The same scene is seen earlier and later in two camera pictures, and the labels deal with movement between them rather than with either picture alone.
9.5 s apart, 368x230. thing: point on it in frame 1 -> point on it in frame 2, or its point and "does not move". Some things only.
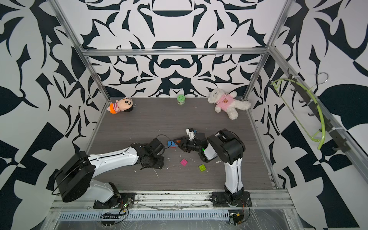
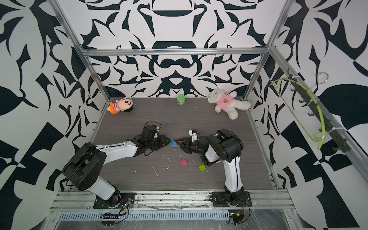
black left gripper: (161, 163) -> (163, 141)
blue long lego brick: (169, 143) does not move
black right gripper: (184, 140) does not move
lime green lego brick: (202, 167) does not move
